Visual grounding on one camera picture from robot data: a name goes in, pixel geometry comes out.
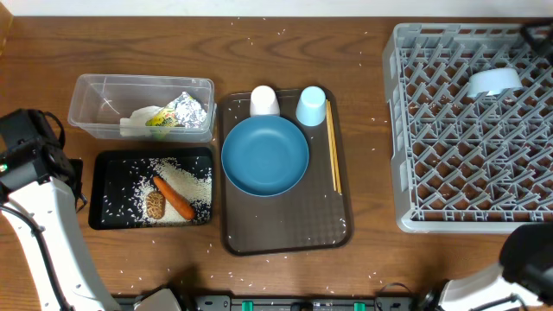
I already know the dark brown serving tray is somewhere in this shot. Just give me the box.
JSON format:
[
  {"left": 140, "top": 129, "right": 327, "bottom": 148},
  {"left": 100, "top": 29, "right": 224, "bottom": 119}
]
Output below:
[{"left": 218, "top": 89, "right": 353, "bottom": 256}]

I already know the foil snack wrapper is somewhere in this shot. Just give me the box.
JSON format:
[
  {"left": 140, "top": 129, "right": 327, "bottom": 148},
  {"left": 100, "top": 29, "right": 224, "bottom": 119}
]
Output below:
[{"left": 145, "top": 92, "right": 207, "bottom": 139}]

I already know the brown food scrap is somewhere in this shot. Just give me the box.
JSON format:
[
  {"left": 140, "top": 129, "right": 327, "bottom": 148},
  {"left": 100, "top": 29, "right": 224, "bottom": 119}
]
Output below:
[{"left": 145, "top": 191, "right": 166, "bottom": 219}]

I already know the clear plastic bin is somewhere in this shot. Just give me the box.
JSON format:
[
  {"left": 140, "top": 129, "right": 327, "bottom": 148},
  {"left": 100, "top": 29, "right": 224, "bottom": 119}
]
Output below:
[{"left": 67, "top": 73, "right": 216, "bottom": 143}]

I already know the grey dishwasher rack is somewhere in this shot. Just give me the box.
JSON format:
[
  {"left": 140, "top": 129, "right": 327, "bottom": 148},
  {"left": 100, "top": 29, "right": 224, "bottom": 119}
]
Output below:
[{"left": 383, "top": 23, "right": 552, "bottom": 234}]

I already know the light blue bowl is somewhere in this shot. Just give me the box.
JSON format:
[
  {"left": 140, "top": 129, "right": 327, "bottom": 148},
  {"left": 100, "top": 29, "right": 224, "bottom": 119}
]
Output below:
[{"left": 467, "top": 67, "right": 523, "bottom": 98}]

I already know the wooden chopstick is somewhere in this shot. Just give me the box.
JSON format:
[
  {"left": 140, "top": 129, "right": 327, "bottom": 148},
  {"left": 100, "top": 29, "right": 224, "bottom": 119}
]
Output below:
[
  {"left": 326, "top": 99, "right": 338, "bottom": 192},
  {"left": 327, "top": 100, "right": 342, "bottom": 194}
]

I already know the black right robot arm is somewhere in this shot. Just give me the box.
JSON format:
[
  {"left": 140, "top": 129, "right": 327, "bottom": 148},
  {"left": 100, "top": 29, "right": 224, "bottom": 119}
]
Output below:
[{"left": 413, "top": 223, "right": 552, "bottom": 310}]

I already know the orange carrot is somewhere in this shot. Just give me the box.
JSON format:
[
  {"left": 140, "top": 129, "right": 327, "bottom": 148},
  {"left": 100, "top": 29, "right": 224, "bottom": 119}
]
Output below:
[{"left": 153, "top": 176, "right": 195, "bottom": 220}]

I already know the black plastic tray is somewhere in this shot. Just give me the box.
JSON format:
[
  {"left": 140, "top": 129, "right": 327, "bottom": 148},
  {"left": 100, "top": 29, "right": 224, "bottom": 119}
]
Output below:
[{"left": 88, "top": 147, "right": 214, "bottom": 230}]

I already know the pile of rice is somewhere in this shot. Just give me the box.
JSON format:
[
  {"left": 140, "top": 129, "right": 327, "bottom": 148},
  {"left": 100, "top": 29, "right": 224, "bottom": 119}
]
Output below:
[{"left": 130, "top": 157, "right": 212, "bottom": 226}]

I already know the white plastic cup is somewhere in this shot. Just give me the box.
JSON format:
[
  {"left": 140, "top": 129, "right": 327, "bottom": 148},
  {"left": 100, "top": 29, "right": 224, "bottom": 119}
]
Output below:
[{"left": 250, "top": 86, "right": 280, "bottom": 117}]

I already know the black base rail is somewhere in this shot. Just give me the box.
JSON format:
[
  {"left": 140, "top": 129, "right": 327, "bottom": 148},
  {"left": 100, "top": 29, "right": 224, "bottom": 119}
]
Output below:
[{"left": 111, "top": 294, "right": 429, "bottom": 311}]

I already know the white paper napkin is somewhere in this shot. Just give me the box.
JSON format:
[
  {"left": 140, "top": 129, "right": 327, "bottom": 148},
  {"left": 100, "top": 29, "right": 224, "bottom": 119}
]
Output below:
[{"left": 119, "top": 105, "right": 162, "bottom": 137}]

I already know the dark blue plate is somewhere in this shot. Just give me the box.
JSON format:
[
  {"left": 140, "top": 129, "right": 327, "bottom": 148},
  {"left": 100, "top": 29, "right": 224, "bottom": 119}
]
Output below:
[{"left": 221, "top": 116, "right": 309, "bottom": 197}]

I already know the light blue plastic cup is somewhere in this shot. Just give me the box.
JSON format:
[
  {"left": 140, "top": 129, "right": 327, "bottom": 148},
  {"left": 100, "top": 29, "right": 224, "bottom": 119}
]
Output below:
[{"left": 296, "top": 86, "right": 327, "bottom": 127}]

